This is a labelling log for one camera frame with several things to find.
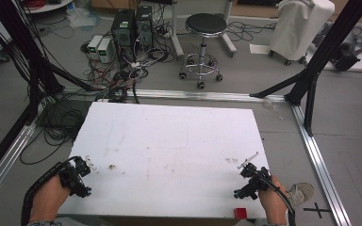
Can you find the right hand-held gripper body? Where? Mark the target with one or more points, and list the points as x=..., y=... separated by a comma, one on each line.
x=257, y=180

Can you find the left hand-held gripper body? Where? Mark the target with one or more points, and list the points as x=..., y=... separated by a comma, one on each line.
x=75, y=177

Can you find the person's right hand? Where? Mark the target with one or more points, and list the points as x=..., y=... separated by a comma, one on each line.
x=275, y=207

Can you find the person's left hand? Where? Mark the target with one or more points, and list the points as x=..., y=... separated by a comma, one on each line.
x=48, y=201

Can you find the small red block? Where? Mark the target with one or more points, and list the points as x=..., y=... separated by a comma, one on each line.
x=240, y=213

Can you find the person's beige shoe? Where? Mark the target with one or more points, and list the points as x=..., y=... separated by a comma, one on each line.
x=301, y=191

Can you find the white power supply box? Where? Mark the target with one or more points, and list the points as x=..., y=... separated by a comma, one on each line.
x=105, y=50
x=94, y=45

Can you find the large black computer tower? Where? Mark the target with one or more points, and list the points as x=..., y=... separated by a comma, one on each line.
x=123, y=31

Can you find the black device on board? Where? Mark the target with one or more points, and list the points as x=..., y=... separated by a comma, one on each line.
x=347, y=59

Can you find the white covered cart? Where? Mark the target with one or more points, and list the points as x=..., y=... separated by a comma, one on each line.
x=298, y=28

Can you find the white table stand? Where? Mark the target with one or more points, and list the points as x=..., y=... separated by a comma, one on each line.
x=177, y=37

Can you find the black round stool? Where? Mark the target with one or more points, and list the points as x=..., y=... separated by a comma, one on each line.
x=205, y=25

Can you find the clear plastic bag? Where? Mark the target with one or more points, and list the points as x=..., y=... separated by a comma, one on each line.
x=83, y=17

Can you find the slim black computer tower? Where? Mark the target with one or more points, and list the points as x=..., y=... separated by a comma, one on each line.
x=144, y=26

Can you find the round white table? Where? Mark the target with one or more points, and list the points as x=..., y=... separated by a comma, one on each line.
x=48, y=5

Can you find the aluminium floor rail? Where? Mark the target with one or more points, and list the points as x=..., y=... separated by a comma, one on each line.
x=320, y=169
x=201, y=95
x=4, y=169

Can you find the black frame beam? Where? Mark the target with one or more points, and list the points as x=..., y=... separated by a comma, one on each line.
x=3, y=147

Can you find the black metal frame strut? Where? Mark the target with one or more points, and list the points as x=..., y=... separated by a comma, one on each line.
x=326, y=50
x=28, y=47

